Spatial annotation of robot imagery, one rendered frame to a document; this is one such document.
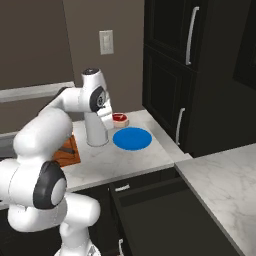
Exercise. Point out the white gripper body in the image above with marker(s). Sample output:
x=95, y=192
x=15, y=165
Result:
x=107, y=119

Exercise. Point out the black cupboard door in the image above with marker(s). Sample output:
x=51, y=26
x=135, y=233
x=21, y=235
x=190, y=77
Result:
x=166, y=26
x=163, y=90

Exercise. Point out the black base cupboard front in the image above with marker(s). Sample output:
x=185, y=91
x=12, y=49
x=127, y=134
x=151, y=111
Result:
x=100, y=196

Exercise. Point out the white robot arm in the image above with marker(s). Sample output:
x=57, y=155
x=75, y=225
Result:
x=40, y=140

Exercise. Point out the grey wall ledge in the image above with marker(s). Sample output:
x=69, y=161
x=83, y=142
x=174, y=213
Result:
x=30, y=92

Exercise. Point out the white wall switch plate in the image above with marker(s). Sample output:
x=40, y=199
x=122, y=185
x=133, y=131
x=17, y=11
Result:
x=106, y=42

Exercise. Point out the blue round plate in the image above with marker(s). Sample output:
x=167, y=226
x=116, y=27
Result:
x=132, y=138

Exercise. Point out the orange wooden cutting board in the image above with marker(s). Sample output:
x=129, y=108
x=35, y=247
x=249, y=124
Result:
x=68, y=159

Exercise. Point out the black tall cupboard body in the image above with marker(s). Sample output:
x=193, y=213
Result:
x=223, y=106

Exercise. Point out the black open drawer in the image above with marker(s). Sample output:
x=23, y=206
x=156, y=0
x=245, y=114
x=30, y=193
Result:
x=166, y=223

